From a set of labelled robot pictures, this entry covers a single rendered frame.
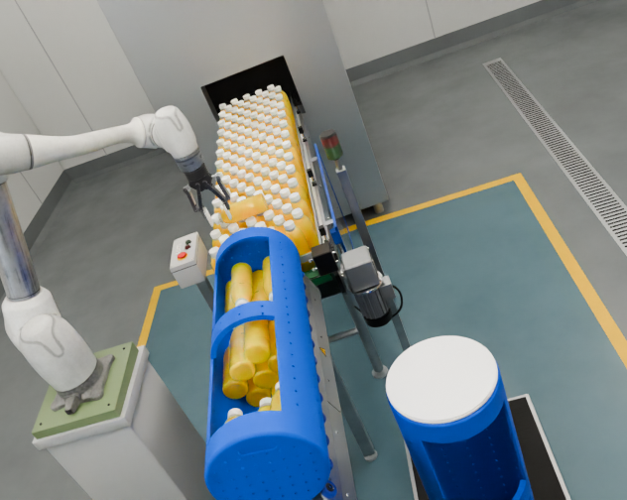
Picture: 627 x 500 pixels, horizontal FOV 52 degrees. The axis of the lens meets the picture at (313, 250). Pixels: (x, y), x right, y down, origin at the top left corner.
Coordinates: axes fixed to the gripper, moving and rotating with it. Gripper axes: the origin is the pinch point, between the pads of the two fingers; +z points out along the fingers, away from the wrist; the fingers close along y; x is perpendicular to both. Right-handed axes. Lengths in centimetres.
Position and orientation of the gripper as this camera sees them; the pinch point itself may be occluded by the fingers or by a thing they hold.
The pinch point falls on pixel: (218, 214)
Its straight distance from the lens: 229.3
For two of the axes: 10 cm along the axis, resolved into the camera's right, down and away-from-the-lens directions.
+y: 9.4, -3.3, -1.0
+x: -1.0, -5.5, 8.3
